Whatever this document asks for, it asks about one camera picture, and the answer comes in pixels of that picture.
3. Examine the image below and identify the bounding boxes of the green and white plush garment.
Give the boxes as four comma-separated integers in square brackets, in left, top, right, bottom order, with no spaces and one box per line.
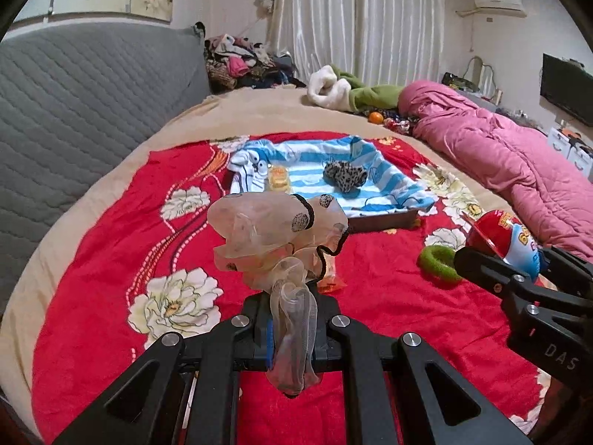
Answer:
[307,65,404,113]

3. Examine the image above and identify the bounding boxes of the dark bag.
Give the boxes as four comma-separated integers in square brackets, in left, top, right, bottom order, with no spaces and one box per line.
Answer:
[442,72,478,92]

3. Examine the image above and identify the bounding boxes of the black television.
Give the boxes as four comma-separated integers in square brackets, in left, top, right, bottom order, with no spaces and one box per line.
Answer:
[540,53,593,126]

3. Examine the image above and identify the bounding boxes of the pink quilt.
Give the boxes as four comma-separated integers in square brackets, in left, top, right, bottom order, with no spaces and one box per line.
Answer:
[397,80,593,263]

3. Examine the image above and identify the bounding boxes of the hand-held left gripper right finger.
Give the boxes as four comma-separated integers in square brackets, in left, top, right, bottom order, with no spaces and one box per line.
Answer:
[306,294,533,445]

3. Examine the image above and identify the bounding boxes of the cream drape curtain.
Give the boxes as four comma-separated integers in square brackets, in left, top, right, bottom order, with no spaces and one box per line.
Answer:
[256,0,298,57]

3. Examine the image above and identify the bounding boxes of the clear packet of orange crackers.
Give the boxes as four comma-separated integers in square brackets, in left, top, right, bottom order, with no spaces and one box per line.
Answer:
[317,260,347,294]

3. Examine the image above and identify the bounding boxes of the red and blue egg toy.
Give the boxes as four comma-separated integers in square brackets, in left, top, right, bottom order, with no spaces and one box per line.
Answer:
[466,210,544,281]

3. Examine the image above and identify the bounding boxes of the pile of clothes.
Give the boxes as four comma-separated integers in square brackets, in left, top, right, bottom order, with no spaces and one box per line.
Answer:
[204,33,307,92]

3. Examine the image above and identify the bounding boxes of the red floral blanket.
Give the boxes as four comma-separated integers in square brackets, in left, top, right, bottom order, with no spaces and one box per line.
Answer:
[32,132,552,445]

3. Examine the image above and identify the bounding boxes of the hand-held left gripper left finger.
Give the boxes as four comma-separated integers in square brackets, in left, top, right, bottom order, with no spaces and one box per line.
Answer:
[51,294,279,445]

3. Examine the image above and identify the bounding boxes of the white air conditioner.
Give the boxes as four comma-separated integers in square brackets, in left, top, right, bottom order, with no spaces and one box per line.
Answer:
[473,0,526,14]

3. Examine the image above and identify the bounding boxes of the green fuzzy hair tie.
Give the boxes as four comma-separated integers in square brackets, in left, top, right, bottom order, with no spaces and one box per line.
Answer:
[417,245,464,287]

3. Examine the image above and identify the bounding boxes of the blue striped cartoon cloth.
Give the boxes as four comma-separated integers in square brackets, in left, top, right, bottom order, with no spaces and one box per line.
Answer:
[228,135,436,218]

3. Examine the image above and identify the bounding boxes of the white storage drawers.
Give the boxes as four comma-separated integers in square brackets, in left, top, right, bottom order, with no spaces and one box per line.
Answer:
[549,127,593,177]

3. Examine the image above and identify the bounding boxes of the arched white mirror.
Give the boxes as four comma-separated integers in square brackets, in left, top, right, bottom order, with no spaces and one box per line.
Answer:
[466,56,502,103]

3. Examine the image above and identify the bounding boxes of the grey quilted headboard cover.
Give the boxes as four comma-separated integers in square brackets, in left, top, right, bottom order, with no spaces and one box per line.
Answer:
[0,23,209,307]

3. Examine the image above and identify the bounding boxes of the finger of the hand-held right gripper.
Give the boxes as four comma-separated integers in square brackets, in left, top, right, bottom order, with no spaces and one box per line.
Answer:
[539,245,593,297]
[453,247,557,310]

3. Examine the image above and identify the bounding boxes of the sheer beige scrunchie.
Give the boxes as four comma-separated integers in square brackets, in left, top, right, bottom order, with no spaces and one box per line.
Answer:
[207,193,349,395]

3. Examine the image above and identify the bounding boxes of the white sheer curtain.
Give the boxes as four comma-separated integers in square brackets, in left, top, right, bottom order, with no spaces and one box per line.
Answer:
[278,0,445,86]

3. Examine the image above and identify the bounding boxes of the leopard print scrunchie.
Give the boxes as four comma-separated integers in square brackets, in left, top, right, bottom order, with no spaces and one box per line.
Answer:
[323,160,369,193]

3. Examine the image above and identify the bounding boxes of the cracker packet with red label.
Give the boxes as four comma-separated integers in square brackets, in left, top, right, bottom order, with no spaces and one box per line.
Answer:
[268,165,292,192]

